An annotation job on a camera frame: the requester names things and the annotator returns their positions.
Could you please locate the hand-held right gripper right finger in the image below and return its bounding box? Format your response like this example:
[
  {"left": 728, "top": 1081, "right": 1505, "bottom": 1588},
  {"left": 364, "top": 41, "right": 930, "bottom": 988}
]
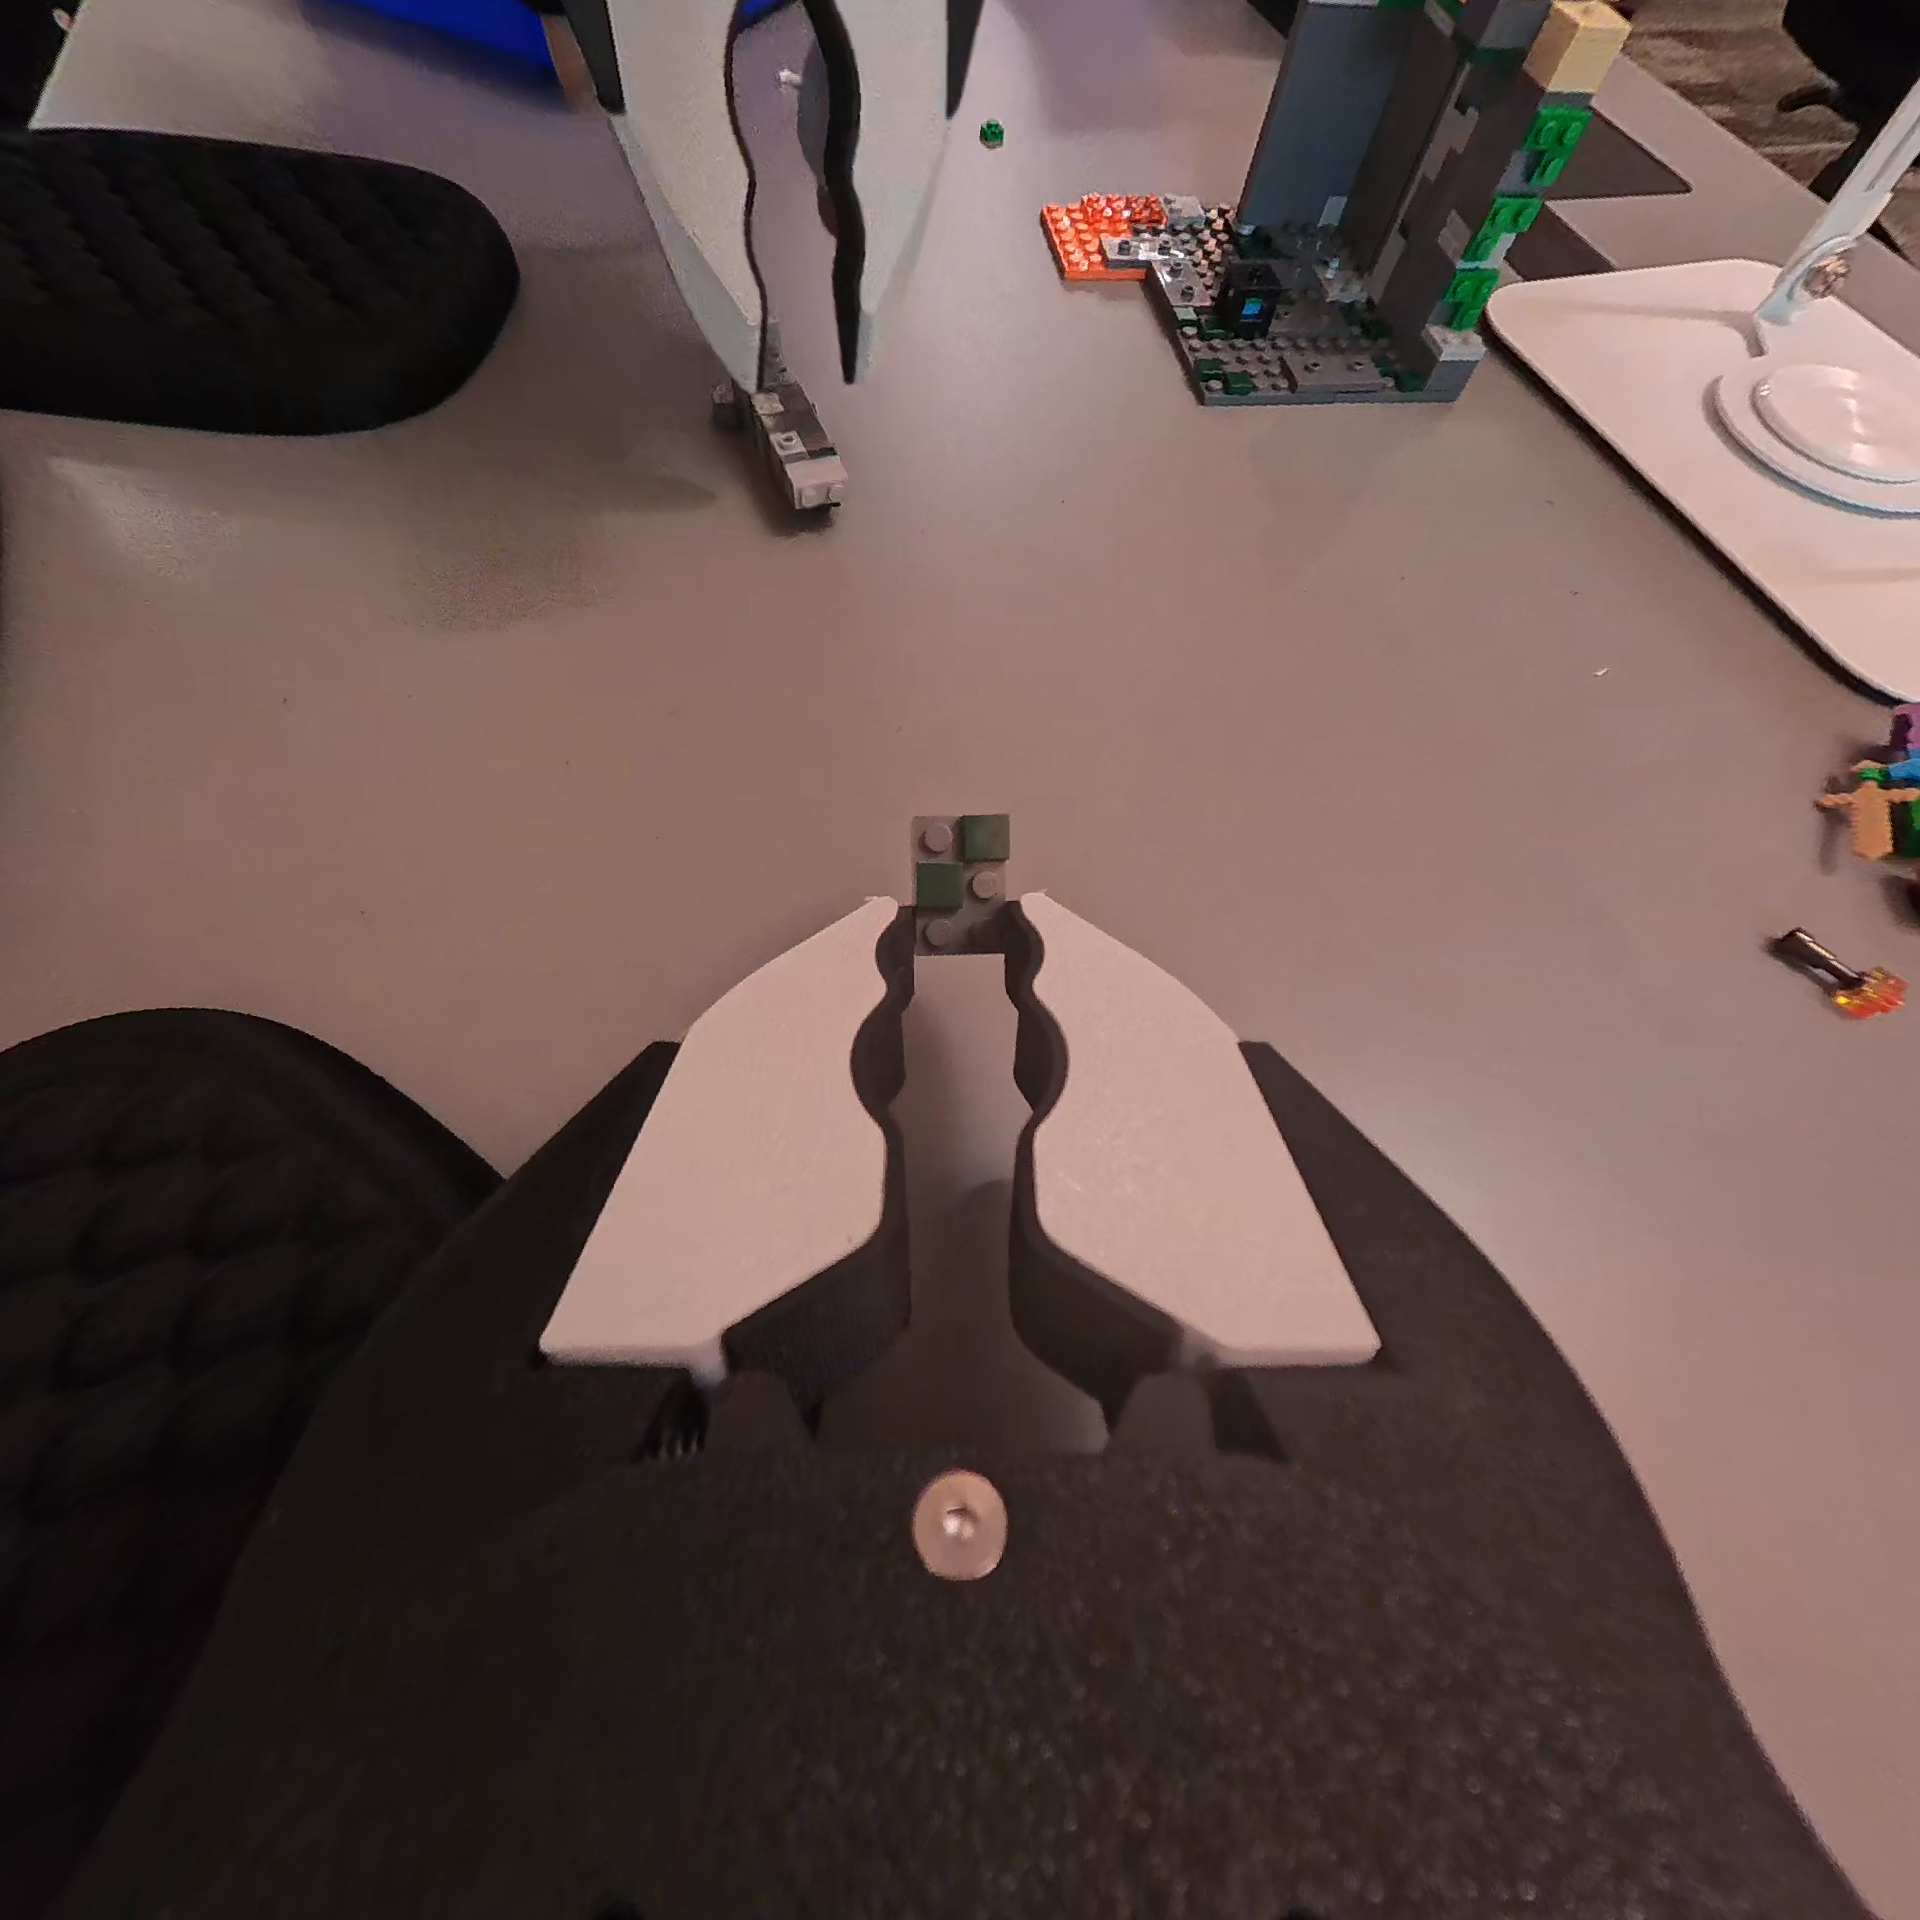
[{"left": 1002, "top": 888, "right": 1385, "bottom": 1381}]

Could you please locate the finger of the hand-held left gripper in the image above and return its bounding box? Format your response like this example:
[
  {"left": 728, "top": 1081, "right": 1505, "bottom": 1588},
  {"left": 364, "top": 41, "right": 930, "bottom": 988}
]
[
  {"left": 597, "top": 0, "right": 808, "bottom": 396},
  {"left": 808, "top": 0, "right": 981, "bottom": 390}
]

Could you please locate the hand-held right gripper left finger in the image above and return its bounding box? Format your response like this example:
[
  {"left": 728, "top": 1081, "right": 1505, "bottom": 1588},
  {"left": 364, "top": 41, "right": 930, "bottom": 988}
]
[{"left": 537, "top": 891, "right": 914, "bottom": 1381}]

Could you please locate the grey white brick column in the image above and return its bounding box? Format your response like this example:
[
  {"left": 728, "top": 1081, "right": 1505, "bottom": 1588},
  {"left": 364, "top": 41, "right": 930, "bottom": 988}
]
[{"left": 718, "top": 384, "right": 851, "bottom": 524}]

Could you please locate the small grey green brick assembly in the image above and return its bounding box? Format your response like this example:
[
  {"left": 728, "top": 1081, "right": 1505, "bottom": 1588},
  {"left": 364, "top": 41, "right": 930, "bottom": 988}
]
[{"left": 907, "top": 808, "right": 1021, "bottom": 961}]

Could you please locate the orange brick plate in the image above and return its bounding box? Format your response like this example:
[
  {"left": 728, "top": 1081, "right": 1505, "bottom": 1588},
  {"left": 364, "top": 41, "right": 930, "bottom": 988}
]
[{"left": 1041, "top": 196, "right": 1174, "bottom": 293}]

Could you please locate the blue plastic bin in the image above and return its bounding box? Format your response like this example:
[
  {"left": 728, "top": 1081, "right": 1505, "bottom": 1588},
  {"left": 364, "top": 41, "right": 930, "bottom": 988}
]
[{"left": 331, "top": 0, "right": 572, "bottom": 38}]

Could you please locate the grey green brick tower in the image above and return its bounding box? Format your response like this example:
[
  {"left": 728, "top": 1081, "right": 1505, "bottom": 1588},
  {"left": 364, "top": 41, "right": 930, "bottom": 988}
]
[{"left": 1164, "top": 0, "right": 1640, "bottom": 411}]

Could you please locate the black quilted wrist rest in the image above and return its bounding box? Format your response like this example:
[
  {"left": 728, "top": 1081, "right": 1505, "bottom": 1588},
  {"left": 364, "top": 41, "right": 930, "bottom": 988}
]
[
  {"left": 0, "top": 124, "right": 521, "bottom": 440},
  {"left": 0, "top": 1013, "right": 514, "bottom": 1920}
]

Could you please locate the pile of colourful brick figures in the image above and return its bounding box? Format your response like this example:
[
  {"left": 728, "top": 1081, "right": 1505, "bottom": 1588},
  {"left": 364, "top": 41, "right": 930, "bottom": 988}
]
[{"left": 1765, "top": 703, "right": 1920, "bottom": 1026}]

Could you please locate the white lamp base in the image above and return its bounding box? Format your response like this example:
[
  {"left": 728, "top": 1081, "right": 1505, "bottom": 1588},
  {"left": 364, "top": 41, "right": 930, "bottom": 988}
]
[{"left": 1482, "top": 151, "right": 1920, "bottom": 713}]

